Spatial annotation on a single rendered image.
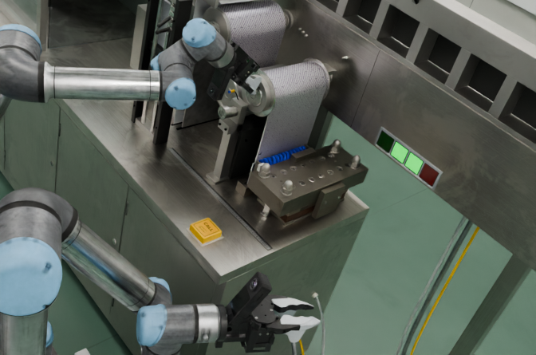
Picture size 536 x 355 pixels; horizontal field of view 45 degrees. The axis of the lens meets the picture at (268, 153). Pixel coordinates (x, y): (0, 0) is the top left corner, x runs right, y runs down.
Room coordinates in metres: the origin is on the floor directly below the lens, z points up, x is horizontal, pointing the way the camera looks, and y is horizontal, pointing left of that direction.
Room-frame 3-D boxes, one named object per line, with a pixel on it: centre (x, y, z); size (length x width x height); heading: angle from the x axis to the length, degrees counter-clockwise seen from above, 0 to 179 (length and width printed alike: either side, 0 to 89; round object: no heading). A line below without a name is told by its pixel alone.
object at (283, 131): (1.78, -0.04, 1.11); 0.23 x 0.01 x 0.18; 140
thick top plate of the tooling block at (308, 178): (1.72, -0.15, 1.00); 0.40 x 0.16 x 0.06; 140
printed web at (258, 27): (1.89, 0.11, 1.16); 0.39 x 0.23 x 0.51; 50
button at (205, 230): (1.43, 0.11, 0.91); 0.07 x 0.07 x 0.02; 50
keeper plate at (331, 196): (1.68, -0.23, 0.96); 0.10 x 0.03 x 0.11; 140
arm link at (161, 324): (0.82, 0.09, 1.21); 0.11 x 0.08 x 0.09; 113
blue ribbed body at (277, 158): (1.76, -0.05, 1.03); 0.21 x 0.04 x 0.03; 140
